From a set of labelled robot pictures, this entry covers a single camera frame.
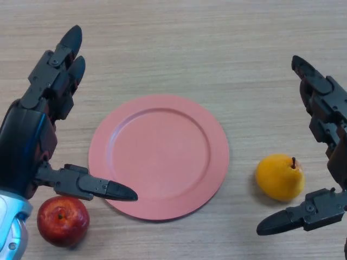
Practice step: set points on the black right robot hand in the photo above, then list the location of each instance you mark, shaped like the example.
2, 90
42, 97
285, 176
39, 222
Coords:
329, 108

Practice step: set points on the yellow pear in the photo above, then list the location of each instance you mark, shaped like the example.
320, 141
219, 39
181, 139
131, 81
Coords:
279, 178

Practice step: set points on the red apple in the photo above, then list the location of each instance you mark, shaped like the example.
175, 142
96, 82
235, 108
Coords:
63, 222

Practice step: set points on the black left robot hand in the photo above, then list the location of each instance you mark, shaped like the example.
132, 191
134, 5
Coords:
24, 135

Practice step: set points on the pink round plate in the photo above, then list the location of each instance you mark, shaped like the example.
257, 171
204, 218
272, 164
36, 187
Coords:
160, 157

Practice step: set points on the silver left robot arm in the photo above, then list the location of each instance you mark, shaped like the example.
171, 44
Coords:
11, 224

